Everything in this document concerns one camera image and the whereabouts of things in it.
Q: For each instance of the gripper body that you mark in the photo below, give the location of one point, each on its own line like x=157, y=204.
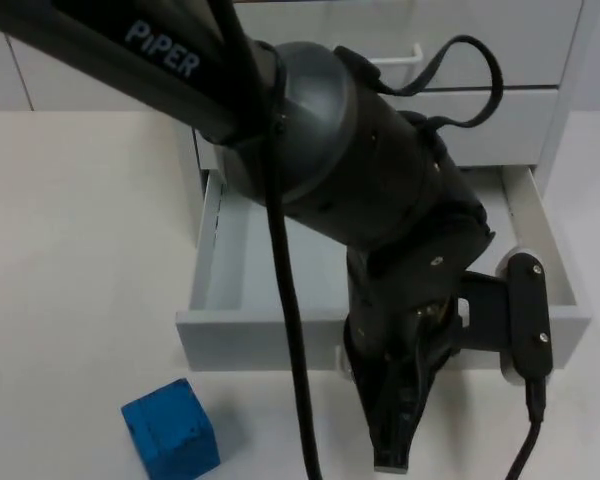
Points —
x=405, y=295

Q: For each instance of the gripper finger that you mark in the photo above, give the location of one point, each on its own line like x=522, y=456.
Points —
x=382, y=410
x=420, y=385

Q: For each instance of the grey drawer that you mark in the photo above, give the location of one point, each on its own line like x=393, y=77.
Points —
x=240, y=340

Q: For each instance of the blue cube block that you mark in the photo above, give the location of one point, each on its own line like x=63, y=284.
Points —
x=170, y=430

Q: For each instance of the grey chest of drawers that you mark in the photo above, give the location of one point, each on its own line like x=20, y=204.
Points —
x=480, y=60

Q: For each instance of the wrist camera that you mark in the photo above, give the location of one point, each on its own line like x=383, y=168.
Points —
x=527, y=310

